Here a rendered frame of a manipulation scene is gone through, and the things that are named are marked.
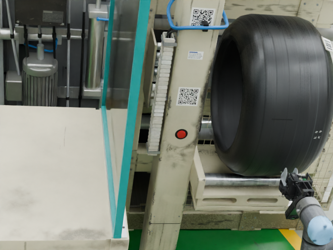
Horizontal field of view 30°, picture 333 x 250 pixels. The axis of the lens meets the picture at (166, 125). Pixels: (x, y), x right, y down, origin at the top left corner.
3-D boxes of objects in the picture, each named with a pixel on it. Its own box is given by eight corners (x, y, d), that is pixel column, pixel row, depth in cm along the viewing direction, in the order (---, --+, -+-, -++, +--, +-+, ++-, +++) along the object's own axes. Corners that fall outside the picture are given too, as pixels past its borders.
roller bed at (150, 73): (146, 108, 259) (154, 45, 242) (142, 89, 271) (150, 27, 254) (192, 109, 263) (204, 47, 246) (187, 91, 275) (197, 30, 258)
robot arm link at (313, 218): (308, 249, 185) (312, 226, 180) (297, 226, 194) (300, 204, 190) (334, 247, 186) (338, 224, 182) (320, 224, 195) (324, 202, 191)
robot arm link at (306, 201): (319, 223, 195) (295, 223, 193) (314, 214, 199) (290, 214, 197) (325, 203, 191) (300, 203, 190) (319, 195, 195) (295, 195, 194)
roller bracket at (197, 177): (194, 200, 224) (198, 179, 218) (178, 134, 256) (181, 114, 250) (203, 200, 225) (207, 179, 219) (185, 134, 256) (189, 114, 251)
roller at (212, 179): (198, 175, 229) (199, 187, 227) (201, 170, 225) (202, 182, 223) (288, 176, 236) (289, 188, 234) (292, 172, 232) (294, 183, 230)
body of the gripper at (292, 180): (307, 171, 205) (321, 192, 194) (302, 192, 209) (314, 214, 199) (285, 170, 204) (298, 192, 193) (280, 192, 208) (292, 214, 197)
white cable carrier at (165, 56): (147, 156, 225) (164, 38, 198) (146, 147, 229) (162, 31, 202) (159, 156, 226) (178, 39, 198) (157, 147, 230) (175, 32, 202)
